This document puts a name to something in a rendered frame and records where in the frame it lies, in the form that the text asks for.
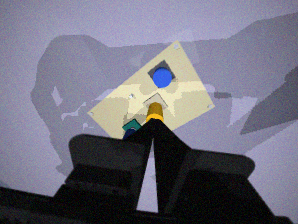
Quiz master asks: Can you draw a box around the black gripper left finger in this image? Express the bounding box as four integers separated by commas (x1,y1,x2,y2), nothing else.
69,118,156,210

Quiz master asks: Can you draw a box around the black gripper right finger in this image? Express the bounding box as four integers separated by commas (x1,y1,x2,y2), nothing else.
153,119,255,214

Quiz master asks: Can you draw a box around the pale yellow board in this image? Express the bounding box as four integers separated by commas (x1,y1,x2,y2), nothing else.
88,39,215,139

